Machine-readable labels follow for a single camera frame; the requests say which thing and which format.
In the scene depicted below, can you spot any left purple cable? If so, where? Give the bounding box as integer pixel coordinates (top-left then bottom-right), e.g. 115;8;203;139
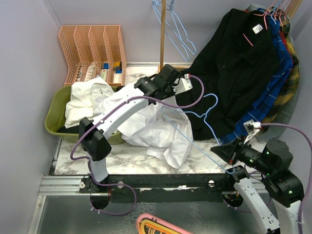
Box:
70;74;205;215

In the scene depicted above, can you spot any wooden clothes rack stand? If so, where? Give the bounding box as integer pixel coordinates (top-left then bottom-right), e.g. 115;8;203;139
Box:
157;0;193;74

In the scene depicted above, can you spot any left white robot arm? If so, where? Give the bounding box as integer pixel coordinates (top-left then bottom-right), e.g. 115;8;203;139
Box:
79;64;181;193

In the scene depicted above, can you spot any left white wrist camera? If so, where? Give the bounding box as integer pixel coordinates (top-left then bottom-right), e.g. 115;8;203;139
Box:
173;74;193;95

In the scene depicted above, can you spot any black hanging shirt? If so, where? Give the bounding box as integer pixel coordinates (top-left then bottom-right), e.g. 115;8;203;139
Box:
176;9;279;141

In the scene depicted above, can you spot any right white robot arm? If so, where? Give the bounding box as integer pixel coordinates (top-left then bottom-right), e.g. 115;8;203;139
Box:
211;138;304;234

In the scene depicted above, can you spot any white shirt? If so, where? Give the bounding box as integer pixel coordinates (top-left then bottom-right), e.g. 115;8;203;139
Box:
92;82;195;169
65;77;114;129

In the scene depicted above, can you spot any pink file organizer rack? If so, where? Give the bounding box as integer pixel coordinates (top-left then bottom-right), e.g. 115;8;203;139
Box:
58;25;127;86

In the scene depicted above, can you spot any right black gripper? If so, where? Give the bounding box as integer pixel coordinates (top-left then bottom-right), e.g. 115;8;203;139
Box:
211;133;273;174

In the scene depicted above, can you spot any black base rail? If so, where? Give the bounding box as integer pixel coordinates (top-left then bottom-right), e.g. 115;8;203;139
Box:
79;166;247;203

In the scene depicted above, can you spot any blue plaid shirt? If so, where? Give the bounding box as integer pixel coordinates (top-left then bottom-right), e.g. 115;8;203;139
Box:
220;17;293;144

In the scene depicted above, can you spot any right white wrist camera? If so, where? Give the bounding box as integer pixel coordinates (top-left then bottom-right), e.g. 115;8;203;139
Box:
243;120;261;144

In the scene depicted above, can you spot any green plastic bin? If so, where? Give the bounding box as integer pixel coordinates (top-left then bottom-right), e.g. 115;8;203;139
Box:
44;85;125;145

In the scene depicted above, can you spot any pink orange hanger stack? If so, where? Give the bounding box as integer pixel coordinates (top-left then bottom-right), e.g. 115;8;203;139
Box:
136;213;190;234

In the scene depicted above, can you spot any yellow plaid shirt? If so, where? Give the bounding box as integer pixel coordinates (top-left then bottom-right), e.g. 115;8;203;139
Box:
261;32;300;124

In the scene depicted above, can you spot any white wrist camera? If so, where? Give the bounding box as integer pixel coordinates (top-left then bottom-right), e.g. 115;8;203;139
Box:
243;120;261;144
173;74;193;95

